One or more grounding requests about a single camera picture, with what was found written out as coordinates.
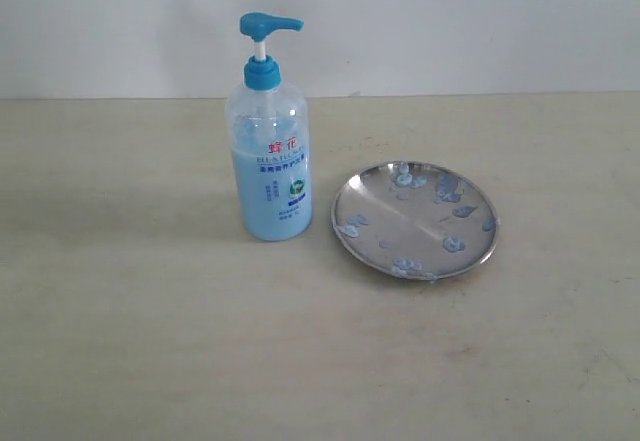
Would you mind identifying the round stainless steel plate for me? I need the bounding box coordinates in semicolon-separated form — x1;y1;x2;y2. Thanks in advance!
331;160;500;283

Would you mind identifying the blue pump lotion bottle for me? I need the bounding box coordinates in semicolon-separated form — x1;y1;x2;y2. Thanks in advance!
225;12;313;241

